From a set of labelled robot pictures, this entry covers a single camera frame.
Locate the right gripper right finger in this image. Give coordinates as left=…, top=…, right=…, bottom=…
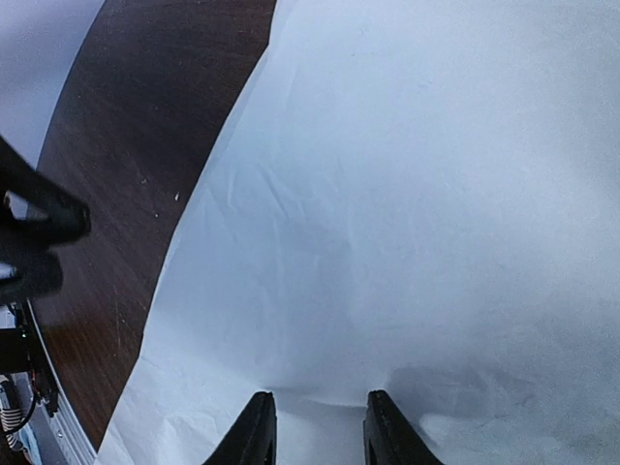
left=363, top=389, right=443, bottom=465

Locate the front aluminium rail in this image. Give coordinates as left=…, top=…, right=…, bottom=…
left=25, top=300, right=97, bottom=464

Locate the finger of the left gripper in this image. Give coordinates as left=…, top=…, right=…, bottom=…
left=1, top=138, right=91, bottom=246
left=1, top=250, right=63, bottom=303

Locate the white wrapping paper sheet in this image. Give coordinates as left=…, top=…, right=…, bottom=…
left=97, top=1, right=619, bottom=464

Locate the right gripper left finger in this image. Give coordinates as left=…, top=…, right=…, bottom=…
left=203, top=391, right=277, bottom=465

